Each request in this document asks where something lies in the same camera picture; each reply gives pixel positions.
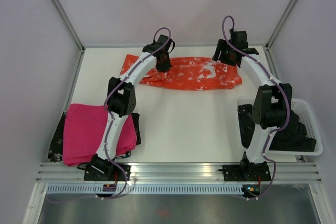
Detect orange white-speckled trousers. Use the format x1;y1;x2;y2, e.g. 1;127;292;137
119;54;243;91

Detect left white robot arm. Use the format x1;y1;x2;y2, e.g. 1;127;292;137
90;34;175;180

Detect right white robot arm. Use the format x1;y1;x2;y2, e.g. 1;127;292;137
212;28;292;180

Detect folded magenta trousers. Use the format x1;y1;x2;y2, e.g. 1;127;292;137
62;104;141;166

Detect folded black patterned trousers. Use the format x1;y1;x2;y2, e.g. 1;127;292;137
48;112;141;163

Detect white plastic basket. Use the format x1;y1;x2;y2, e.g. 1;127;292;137
237;98;323;156

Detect black clothes in basket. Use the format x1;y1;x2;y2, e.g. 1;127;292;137
237;104;317;152

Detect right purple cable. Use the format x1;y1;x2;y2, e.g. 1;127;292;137
222;15;291;162

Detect purple cable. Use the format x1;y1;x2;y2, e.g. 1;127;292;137
103;27;174;167
222;15;291;162

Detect right aluminium frame post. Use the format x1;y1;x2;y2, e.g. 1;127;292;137
265;0;314;50

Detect aluminium frame post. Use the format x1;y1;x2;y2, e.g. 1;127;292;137
50;0;85;52
265;0;314;50

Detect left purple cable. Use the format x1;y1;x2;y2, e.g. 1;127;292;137
103;27;174;167

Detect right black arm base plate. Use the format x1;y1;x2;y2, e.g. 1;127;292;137
218;165;271;182

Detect left aluminium frame post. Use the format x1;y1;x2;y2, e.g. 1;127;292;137
50;0;85;52

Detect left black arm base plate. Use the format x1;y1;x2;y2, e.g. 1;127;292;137
83;164;131;182

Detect white slotted cable duct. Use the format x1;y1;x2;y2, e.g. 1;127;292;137
47;184;243;195

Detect aluminium mounting rail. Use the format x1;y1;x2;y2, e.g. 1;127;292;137
35;162;322;184

